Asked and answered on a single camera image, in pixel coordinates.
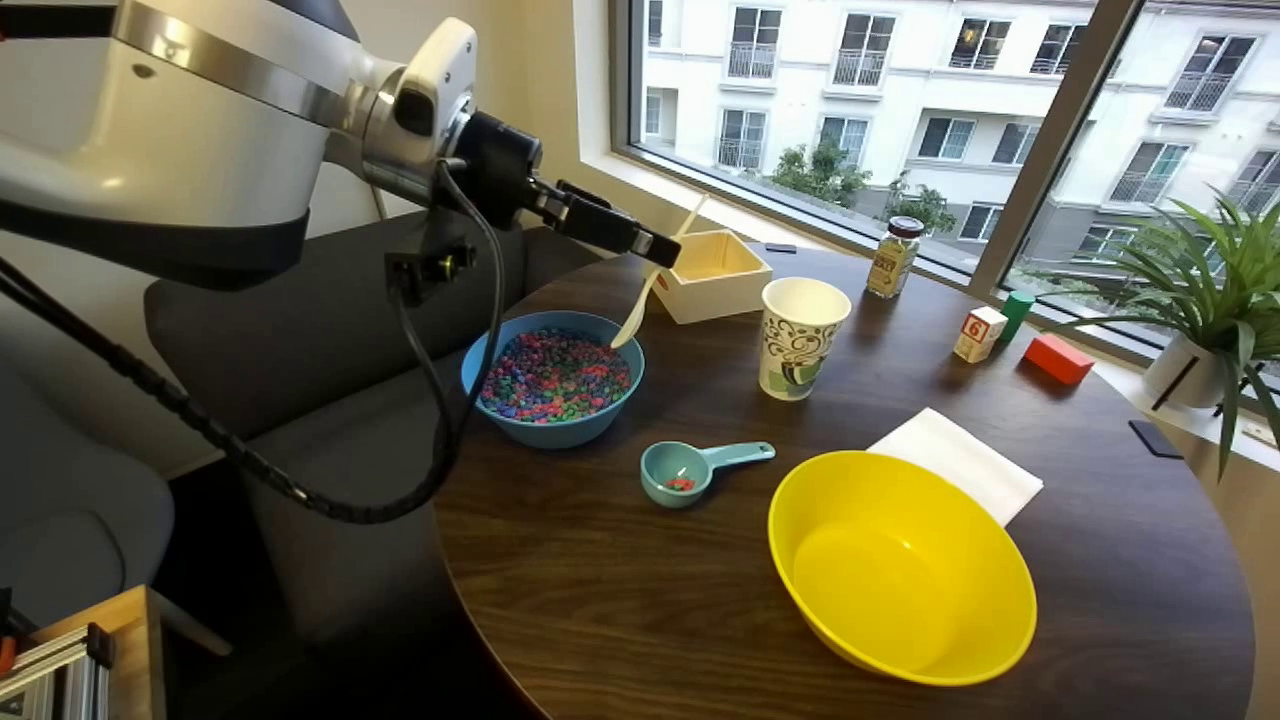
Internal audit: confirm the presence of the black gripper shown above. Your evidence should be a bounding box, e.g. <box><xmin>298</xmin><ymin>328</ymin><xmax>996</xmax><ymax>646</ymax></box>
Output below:
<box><xmin>451</xmin><ymin>112</ymin><xmax>682</xmax><ymax>268</ymax></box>

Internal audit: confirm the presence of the white plastic spoon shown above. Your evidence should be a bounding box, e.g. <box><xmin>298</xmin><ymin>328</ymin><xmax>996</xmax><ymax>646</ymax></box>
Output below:
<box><xmin>609</xmin><ymin>198</ymin><xmax>707</xmax><ymax>350</ymax></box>

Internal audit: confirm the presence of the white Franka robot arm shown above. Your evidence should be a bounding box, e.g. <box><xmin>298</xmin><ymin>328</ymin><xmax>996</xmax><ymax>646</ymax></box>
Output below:
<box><xmin>0</xmin><ymin>0</ymin><xmax>682</xmax><ymax>289</ymax></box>

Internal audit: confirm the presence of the blue bowl with beads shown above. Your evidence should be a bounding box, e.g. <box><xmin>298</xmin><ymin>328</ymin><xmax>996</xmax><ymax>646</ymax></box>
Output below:
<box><xmin>459</xmin><ymin>312</ymin><xmax>648</xmax><ymax>447</ymax></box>

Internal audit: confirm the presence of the yellow plastic bowl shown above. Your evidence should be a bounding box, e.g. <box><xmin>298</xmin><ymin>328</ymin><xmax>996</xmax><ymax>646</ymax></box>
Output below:
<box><xmin>769</xmin><ymin>452</ymin><xmax>1041</xmax><ymax>688</ymax></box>

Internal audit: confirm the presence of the white wooden box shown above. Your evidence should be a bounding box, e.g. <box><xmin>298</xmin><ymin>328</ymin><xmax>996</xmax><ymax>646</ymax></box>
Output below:
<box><xmin>657</xmin><ymin>228</ymin><xmax>771</xmax><ymax>323</ymax></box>

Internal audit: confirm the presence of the patterned paper cup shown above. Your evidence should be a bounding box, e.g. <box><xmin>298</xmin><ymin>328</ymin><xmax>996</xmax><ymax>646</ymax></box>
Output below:
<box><xmin>758</xmin><ymin>277</ymin><xmax>852</xmax><ymax>399</ymax></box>

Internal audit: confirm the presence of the small teal measuring scoop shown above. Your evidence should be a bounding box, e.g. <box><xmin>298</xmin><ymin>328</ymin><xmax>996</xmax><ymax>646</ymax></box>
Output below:
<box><xmin>642</xmin><ymin>441</ymin><xmax>776</xmax><ymax>508</ymax></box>

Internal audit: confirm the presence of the glass jar with lid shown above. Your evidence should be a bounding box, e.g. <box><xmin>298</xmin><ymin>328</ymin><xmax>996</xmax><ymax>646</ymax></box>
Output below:
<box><xmin>868</xmin><ymin>217</ymin><xmax>926</xmax><ymax>300</ymax></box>

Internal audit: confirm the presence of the round wooden table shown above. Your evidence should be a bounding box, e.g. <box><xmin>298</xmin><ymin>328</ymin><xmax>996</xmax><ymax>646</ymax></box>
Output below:
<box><xmin>437</xmin><ymin>280</ymin><xmax>1256</xmax><ymax>720</ymax></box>

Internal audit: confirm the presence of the white paper napkin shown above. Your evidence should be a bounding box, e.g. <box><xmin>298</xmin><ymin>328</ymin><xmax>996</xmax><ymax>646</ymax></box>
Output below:
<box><xmin>875</xmin><ymin>409</ymin><xmax>1046</xmax><ymax>525</ymax></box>

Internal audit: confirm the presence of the white cube block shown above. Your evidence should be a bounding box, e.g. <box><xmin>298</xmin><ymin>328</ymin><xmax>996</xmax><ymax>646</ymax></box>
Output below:
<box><xmin>953</xmin><ymin>304</ymin><xmax>1010</xmax><ymax>364</ymax></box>

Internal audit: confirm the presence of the green block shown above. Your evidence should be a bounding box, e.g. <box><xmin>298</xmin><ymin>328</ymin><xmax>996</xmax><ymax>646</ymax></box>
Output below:
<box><xmin>996</xmin><ymin>293</ymin><xmax>1036</xmax><ymax>350</ymax></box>

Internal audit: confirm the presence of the grey fabric sofa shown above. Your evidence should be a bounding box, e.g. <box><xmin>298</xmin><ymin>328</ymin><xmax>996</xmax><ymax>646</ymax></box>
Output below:
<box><xmin>0</xmin><ymin>212</ymin><xmax>603</xmax><ymax>671</ymax></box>

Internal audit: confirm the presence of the red block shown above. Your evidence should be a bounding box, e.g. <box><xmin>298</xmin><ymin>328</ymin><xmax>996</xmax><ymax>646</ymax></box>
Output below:
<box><xmin>1025</xmin><ymin>337</ymin><xmax>1091</xmax><ymax>387</ymax></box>

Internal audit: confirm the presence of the small black square object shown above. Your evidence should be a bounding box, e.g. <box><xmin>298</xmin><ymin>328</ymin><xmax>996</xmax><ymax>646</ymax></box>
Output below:
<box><xmin>1130</xmin><ymin>422</ymin><xmax>1185</xmax><ymax>460</ymax></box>

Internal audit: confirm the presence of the potted green plant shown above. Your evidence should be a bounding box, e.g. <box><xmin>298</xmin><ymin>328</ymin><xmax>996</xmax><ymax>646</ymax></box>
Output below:
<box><xmin>1091</xmin><ymin>198</ymin><xmax>1280</xmax><ymax>472</ymax></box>

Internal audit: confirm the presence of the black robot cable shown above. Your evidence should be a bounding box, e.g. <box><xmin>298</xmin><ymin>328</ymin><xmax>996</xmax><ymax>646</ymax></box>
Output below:
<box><xmin>0</xmin><ymin>156</ymin><xmax>510</xmax><ymax>527</ymax></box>

